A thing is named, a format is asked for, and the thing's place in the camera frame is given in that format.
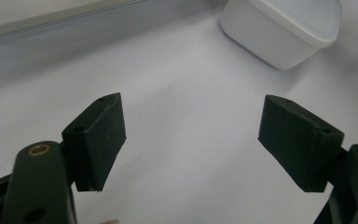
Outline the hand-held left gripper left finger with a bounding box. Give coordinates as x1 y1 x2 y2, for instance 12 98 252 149
61 91 128 193

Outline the white square bowl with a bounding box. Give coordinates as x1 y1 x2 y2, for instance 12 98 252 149
219 0 343 71

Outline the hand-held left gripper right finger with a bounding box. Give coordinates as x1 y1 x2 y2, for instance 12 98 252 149
256 94 346 193

